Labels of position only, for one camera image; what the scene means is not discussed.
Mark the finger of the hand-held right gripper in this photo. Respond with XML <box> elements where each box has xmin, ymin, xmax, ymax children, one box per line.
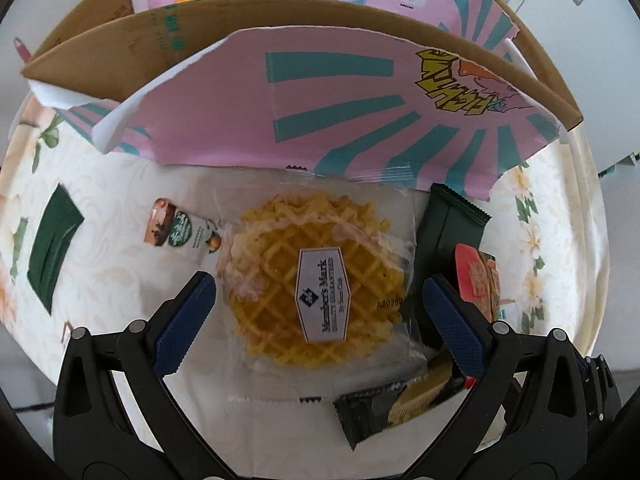
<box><xmin>570</xmin><ymin>347</ymin><xmax>623</xmax><ymax>428</ymax></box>

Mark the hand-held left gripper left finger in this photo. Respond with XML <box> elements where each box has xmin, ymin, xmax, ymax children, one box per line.
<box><xmin>52</xmin><ymin>271</ymin><xmax>218</xmax><ymax>480</ymax></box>

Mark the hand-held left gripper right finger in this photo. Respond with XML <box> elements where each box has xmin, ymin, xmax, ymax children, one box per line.
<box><xmin>400</xmin><ymin>275</ymin><xmax>608</xmax><ymax>480</ymax></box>

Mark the red snack packet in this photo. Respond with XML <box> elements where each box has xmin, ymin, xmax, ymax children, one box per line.
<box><xmin>452</xmin><ymin>242</ymin><xmax>511</xmax><ymax>391</ymax></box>

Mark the small white snack packet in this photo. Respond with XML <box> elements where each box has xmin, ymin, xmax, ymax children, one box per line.
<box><xmin>144</xmin><ymin>197</ymin><xmax>223</xmax><ymax>266</ymax></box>

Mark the dark green snack packet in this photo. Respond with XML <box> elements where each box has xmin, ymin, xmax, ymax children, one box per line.
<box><xmin>412</xmin><ymin>183</ymin><xmax>492</xmax><ymax>348</ymax></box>
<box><xmin>27</xmin><ymin>183</ymin><xmax>85</xmax><ymax>317</ymax></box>

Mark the black gold snack packet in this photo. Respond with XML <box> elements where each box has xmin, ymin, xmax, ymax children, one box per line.
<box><xmin>332</xmin><ymin>360</ymin><xmax>468</xmax><ymax>453</ymax></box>

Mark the clear waffle packet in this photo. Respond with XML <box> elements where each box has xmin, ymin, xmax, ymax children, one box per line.
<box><xmin>212</xmin><ymin>167</ymin><xmax>436</xmax><ymax>401</ymax></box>

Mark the pink printed cardboard box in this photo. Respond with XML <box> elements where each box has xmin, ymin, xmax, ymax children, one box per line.
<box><xmin>20</xmin><ymin>0</ymin><xmax>585</xmax><ymax>201</ymax></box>

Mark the white door grey panel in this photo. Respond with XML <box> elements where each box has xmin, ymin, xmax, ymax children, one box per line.
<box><xmin>510</xmin><ymin>0</ymin><xmax>640</xmax><ymax>171</ymax></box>

